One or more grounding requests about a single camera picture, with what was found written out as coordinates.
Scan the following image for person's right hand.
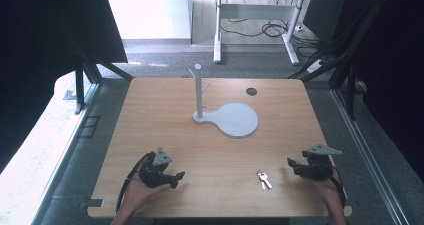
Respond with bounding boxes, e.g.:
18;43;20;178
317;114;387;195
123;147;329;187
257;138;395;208
309;175;345;210

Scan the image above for white desk frame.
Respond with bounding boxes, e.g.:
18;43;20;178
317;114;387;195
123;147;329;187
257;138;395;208
213;0;306;66

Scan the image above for white key stand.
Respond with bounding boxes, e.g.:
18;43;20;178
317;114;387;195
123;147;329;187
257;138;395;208
188;63;260;140

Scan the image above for black curtain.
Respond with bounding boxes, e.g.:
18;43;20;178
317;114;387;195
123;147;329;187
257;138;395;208
0;0;128;174
301;0;424;183

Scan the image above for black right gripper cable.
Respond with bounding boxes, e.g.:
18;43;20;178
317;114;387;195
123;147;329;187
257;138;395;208
329;164;348;209

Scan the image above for black floor cables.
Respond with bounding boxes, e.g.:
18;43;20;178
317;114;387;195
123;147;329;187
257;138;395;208
220;16;323;51

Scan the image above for silver key bunch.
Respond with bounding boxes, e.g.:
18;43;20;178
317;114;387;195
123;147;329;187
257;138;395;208
256;170;274;191

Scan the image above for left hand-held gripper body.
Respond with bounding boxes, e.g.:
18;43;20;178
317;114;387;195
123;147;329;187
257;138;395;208
138;147;174;189

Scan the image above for black metal frame strut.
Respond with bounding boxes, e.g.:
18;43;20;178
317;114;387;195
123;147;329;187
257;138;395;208
288;0;398;121
64;34;135;115

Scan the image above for white power strip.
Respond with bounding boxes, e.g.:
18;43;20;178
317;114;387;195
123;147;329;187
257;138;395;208
306;58;326;75

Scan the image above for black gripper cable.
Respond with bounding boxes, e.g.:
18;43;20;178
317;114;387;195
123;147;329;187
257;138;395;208
115;151;157;214
329;164;348;209

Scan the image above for aluminium floor rail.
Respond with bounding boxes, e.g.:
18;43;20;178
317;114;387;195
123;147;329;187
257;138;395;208
331;87;408;225

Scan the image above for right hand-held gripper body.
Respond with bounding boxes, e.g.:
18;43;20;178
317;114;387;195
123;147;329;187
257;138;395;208
298;143;344;182

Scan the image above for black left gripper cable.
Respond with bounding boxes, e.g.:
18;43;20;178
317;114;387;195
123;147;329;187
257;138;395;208
115;151;157;214

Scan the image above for person's left hand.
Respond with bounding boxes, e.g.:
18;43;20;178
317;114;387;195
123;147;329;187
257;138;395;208
123;176;173;216

